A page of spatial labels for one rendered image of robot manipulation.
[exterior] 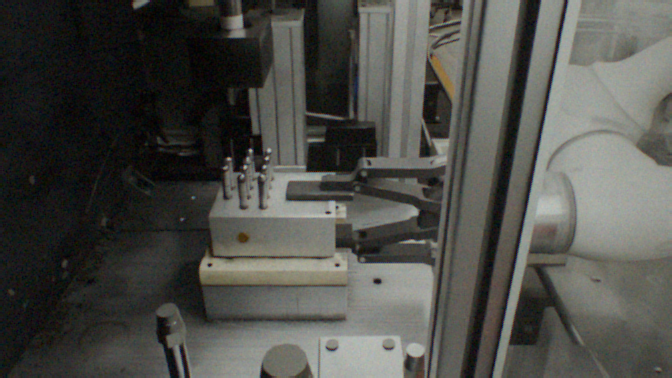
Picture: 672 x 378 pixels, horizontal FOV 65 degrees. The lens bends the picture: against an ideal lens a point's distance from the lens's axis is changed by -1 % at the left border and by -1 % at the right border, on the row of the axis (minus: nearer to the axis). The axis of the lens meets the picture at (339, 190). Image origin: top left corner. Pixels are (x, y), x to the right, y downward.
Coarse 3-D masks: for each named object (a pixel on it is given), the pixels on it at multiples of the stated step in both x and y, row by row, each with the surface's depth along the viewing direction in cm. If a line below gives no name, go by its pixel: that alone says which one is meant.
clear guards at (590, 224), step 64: (576, 0) 24; (640, 0) 19; (576, 64) 24; (640, 64) 19; (576, 128) 24; (640, 128) 19; (576, 192) 24; (640, 192) 19; (576, 256) 24; (640, 256) 19; (512, 320) 33; (576, 320) 24; (640, 320) 19
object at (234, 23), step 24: (216, 24) 49; (240, 24) 48; (264, 24) 49; (192, 48) 45; (216, 48) 45; (240, 48) 45; (264, 48) 47; (192, 72) 46; (216, 72) 46; (240, 72) 46; (264, 72) 47
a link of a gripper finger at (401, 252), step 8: (376, 248) 61; (384, 248) 60; (392, 248) 60; (400, 248) 60; (408, 248) 60; (416, 248) 60; (424, 248) 60; (360, 256) 59; (368, 256) 59; (376, 256) 59; (384, 256) 59; (392, 256) 59; (400, 256) 59; (408, 256) 59; (416, 256) 59; (424, 256) 59; (432, 264) 60
